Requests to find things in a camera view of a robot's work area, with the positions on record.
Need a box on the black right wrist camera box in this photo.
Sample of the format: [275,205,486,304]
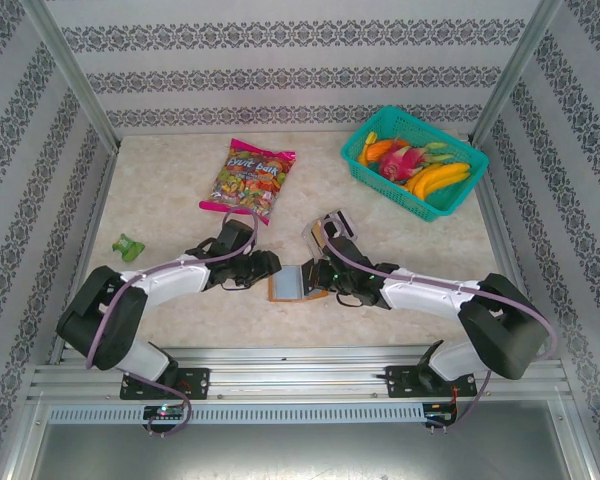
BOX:
[324,235,374,271]

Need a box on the grey slotted cable duct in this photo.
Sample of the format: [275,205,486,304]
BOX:
[47,403,426,426]

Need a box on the clear acrylic card box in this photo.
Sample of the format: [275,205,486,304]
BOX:
[301,209,357,257]

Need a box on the aluminium mounting rail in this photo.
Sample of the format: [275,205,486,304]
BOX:
[27,344,566,406]

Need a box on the green candy wrapper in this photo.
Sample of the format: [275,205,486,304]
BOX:
[111,233,146,263]

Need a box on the pink assorted fruit candy bag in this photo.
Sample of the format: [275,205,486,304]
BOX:
[198,138,297,227]

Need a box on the aluminium frame post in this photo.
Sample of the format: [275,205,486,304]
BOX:
[22,0,121,151]
[467,0,564,146]

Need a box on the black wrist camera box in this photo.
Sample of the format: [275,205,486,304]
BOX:
[218,218,259,254]
[324,235,374,271]

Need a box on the small controller board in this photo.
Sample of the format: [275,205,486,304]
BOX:
[423,402,459,426]
[143,404,186,421]

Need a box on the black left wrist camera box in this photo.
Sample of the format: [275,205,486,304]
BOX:
[218,218,259,254]

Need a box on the orange mango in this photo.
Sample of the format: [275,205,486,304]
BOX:
[364,139,411,162]

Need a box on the yellow banana bunch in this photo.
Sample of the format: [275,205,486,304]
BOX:
[404,162,474,201]

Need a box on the teal plastic basket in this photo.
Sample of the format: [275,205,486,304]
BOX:
[340,105,490,224]

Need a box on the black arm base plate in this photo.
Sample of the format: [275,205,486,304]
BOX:
[119,368,211,401]
[384,364,477,399]

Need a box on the pink dragon fruit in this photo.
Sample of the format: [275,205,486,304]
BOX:
[378,142,454,182]

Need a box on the small yellow fruit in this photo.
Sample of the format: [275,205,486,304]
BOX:
[358,131,379,165]

